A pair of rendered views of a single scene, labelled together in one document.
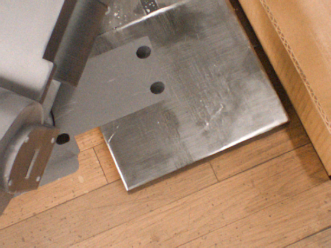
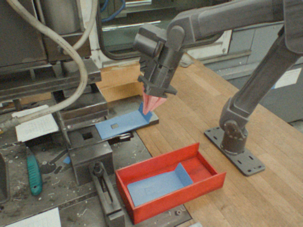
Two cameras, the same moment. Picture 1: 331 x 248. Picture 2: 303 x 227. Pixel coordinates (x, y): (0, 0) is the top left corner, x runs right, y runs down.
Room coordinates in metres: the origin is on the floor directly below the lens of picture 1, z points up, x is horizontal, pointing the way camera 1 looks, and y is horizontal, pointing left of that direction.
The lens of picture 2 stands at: (0.26, 0.73, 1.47)
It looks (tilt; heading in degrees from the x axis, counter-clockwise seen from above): 38 degrees down; 264
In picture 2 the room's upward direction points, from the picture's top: straight up
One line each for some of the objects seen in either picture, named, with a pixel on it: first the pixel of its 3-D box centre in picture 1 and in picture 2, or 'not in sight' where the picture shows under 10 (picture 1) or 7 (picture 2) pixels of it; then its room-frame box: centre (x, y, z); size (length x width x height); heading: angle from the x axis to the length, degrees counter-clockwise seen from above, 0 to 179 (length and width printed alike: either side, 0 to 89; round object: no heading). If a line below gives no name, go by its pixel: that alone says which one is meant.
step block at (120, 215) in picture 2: not in sight; (113, 216); (0.30, 0.40, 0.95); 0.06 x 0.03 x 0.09; 109
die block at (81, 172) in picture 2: not in sight; (85, 145); (0.38, 0.17, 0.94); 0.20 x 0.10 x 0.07; 109
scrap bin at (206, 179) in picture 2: not in sight; (169, 178); (0.16, 0.30, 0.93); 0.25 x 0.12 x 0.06; 19
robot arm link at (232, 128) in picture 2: not in sight; (235, 122); (-0.04, 0.18, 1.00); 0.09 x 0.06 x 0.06; 63
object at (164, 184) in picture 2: not in sight; (159, 184); (0.18, 0.31, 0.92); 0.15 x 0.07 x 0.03; 16
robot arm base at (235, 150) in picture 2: not in sight; (234, 140); (-0.05, 0.19, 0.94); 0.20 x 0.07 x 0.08; 109
